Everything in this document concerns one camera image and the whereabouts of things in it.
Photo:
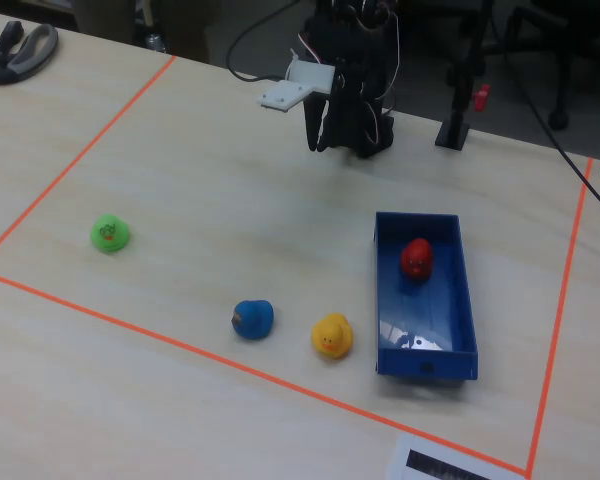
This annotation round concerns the red rubber duck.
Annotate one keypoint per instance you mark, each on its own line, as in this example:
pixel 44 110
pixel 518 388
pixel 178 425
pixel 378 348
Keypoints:
pixel 417 257

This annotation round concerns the black office chair base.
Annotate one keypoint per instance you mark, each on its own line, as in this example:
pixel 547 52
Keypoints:
pixel 560 60

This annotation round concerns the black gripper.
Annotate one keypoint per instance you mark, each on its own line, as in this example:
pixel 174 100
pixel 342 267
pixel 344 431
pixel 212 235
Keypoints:
pixel 336 111

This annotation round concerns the blue plastic box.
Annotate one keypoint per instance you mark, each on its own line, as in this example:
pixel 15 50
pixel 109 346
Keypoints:
pixel 430 320

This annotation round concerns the blue rubber duck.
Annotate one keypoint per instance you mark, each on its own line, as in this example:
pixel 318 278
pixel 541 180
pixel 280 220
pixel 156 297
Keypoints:
pixel 254 320

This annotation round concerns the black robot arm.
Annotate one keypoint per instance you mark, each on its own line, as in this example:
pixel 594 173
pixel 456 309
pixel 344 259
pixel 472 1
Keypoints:
pixel 375 135

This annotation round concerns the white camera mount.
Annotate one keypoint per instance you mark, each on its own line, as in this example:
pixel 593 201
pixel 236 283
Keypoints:
pixel 292 87

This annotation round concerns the black clamp stand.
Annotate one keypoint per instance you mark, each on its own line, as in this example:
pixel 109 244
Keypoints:
pixel 455 125

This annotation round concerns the white paper with black strip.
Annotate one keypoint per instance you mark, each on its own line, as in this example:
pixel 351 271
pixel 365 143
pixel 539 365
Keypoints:
pixel 430 460

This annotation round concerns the green rubber duck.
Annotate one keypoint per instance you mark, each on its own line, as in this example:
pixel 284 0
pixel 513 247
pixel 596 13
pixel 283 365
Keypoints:
pixel 110 234

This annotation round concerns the red clamp knob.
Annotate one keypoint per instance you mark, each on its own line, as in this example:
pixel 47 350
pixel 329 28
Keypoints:
pixel 481 97

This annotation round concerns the orange tape strip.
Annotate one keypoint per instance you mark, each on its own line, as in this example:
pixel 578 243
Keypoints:
pixel 80 156
pixel 230 363
pixel 563 300

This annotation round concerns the yellow rubber duck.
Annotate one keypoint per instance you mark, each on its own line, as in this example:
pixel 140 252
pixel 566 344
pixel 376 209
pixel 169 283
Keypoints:
pixel 332 335

